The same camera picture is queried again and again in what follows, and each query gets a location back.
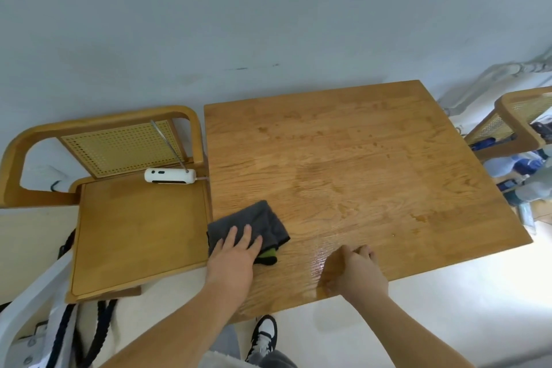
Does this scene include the person's left hand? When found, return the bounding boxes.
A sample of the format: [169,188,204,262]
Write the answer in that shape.
[204,225,264,302]

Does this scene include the wooden rattan chair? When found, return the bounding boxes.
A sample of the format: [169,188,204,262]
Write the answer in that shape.
[463,86,552,209]
[0,105,213,305]

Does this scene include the person's black white shoe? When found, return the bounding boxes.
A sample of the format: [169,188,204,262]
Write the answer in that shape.
[244,315,278,366]

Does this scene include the person's white shirt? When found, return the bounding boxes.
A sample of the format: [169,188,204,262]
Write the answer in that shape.
[200,349,249,368]

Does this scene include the person's grey trousers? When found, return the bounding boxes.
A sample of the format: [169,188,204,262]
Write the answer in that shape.
[206,323,298,368]

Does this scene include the light blue spray bottle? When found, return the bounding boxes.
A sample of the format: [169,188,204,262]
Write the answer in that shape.
[482,155,545,179]

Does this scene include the white tube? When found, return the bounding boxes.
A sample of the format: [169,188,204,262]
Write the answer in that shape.
[517,201,538,236]

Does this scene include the grey charging cable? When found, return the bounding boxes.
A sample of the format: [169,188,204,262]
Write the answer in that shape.
[149,119,191,174]

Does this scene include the white handheld device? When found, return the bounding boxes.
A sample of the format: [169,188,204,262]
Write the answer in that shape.
[144,167,198,186]

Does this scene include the person's right forearm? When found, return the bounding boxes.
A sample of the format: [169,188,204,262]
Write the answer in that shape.
[350,293,475,368]

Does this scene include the dark grey cleaning cloth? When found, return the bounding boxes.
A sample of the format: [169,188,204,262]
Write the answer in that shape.
[206,200,291,266]

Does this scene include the person's left forearm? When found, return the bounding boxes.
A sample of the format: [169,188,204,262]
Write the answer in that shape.
[99,282,255,368]

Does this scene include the person's right hand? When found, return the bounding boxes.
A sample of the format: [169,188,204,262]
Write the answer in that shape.
[320,244,390,308]

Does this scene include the wooden table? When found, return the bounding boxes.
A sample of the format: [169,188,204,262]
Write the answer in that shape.
[203,80,534,325]

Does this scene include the white exercise machine base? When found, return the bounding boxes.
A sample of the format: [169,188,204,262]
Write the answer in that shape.
[0,249,79,368]

